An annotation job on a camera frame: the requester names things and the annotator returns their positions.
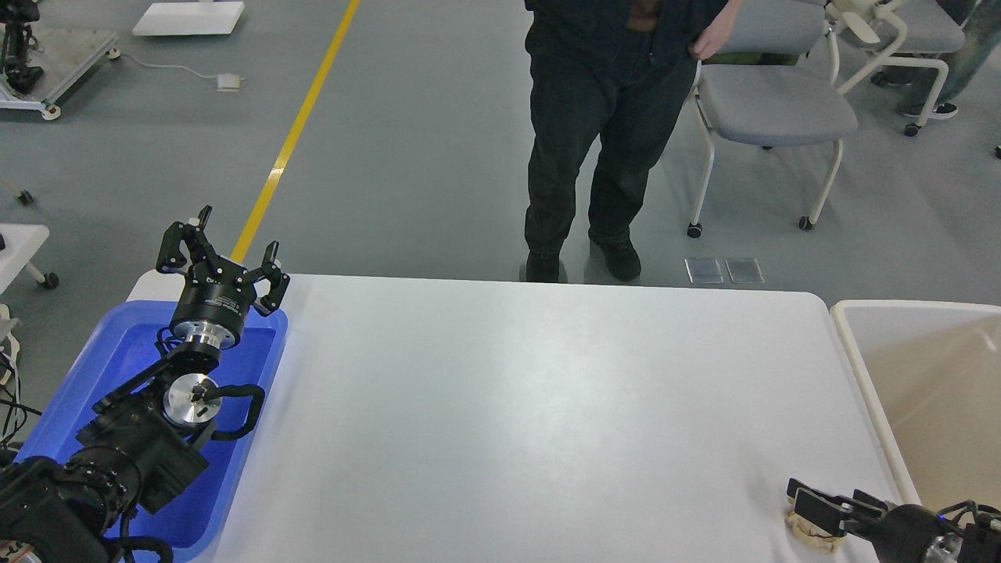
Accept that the blue plastic bin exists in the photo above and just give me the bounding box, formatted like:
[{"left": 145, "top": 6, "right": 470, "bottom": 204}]
[{"left": 16, "top": 300, "right": 289, "bottom": 562}]

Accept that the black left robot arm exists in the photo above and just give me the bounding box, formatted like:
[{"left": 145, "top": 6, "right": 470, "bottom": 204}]
[{"left": 1, "top": 206, "right": 290, "bottom": 562}]

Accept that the floor plate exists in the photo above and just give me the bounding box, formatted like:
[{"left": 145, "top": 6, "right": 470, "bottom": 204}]
[
  {"left": 685, "top": 257, "right": 725, "bottom": 285},
  {"left": 725, "top": 257, "right": 765, "bottom": 285}
]

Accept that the grey chair white frame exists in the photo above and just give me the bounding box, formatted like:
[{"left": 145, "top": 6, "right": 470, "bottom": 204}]
[{"left": 687, "top": 1, "right": 858, "bottom": 238}]

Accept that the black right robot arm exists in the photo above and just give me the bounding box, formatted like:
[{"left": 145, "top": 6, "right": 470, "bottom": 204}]
[{"left": 786, "top": 479, "right": 1000, "bottom": 562}]

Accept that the white flat board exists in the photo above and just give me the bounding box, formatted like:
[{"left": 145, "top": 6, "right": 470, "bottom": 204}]
[{"left": 131, "top": 1, "right": 246, "bottom": 37}]

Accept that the beige paper ball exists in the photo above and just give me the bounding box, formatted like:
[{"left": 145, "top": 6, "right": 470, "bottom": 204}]
[{"left": 785, "top": 509, "right": 845, "bottom": 556}]

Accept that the person in black clothes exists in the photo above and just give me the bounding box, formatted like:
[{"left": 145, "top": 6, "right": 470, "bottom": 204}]
[{"left": 523, "top": 1, "right": 727, "bottom": 284}]

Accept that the person's hand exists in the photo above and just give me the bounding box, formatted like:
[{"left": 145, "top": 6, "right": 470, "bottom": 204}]
[{"left": 687, "top": 1, "right": 743, "bottom": 61}]

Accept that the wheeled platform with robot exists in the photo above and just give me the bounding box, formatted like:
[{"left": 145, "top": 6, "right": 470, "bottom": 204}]
[{"left": 1, "top": 1, "right": 122, "bottom": 121}]

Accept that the white plastic bin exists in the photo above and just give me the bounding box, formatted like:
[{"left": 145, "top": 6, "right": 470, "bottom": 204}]
[{"left": 830, "top": 299, "right": 1000, "bottom": 509}]

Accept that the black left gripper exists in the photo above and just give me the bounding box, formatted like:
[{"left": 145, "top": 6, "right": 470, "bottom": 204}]
[{"left": 156, "top": 206, "right": 291, "bottom": 350}]

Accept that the white power adapter with cable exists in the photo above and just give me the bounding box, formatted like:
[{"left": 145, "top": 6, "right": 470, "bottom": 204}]
[{"left": 121, "top": 51, "right": 246, "bottom": 92}]

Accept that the right floor plate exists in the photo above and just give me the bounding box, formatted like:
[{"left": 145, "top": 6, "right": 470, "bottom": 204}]
[{"left": 725, "top": 257, "right": 765, "bottom": 285}]

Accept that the left floor plate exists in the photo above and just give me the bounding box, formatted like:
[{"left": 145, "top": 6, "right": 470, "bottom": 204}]
[{"left": 685, "top": 257, "right": 725, "bottom": 285}]

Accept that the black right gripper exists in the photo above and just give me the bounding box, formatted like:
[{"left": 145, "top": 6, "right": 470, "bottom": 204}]
[{"left": 787, "top": 478, "right": 964, "bottom": 562}]

